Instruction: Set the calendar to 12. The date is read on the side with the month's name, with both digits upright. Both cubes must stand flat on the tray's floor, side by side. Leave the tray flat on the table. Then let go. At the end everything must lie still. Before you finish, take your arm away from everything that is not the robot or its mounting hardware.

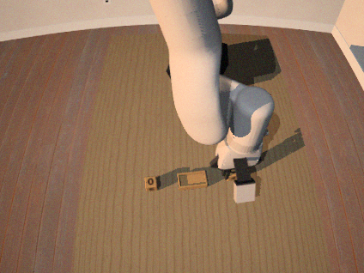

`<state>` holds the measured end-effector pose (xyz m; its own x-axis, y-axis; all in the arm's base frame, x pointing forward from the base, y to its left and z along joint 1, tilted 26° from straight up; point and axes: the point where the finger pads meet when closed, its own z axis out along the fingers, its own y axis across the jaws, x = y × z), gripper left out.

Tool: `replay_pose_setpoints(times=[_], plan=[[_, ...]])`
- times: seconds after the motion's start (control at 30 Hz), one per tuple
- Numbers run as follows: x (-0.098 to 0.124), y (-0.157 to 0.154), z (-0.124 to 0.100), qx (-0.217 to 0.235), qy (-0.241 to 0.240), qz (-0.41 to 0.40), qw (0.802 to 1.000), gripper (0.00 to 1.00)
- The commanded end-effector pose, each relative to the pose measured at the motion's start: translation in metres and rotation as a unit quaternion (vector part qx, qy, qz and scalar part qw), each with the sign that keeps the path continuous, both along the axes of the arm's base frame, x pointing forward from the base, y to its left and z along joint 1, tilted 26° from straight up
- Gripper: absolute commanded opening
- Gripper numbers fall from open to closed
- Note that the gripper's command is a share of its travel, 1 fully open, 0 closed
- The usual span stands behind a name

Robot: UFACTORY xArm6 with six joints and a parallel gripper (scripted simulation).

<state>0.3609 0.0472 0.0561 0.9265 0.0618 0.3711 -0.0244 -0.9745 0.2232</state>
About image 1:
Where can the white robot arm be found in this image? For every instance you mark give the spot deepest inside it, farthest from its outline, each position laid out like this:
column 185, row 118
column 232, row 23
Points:
column 193, row 36

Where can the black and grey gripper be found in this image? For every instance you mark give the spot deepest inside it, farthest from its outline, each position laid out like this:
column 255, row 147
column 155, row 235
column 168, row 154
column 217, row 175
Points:
column 225, row 154

